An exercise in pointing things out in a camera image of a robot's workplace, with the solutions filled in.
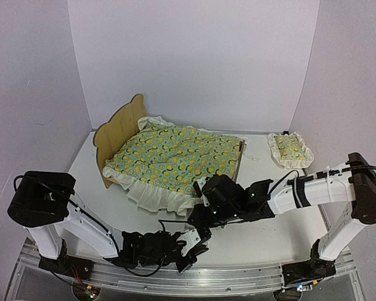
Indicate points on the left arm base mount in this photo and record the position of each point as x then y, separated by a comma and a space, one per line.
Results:
71, 266

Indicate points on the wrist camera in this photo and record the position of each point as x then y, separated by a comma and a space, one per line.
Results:
195, 237
198, 185

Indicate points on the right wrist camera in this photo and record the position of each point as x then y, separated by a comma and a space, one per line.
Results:
198, 185

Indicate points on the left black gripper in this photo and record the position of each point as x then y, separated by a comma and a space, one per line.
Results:
182, 248

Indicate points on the small lemon print pillow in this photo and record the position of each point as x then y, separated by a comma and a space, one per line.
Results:
290, 151

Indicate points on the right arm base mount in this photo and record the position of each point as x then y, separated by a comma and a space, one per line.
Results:
304, 272

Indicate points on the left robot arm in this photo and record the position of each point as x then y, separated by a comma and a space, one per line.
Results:
45, 201

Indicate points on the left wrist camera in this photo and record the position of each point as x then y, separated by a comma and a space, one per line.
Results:
195, 237

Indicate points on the lemon print ruffled mattress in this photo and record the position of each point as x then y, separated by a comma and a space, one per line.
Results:
159, 165

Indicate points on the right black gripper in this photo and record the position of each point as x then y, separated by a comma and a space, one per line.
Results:
202, 216

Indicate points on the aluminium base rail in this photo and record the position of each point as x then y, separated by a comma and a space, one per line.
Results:
29, 282

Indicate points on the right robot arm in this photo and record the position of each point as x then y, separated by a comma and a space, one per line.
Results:
353, 183

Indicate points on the wooden pet bed frame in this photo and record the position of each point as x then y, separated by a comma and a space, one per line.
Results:
113, 134

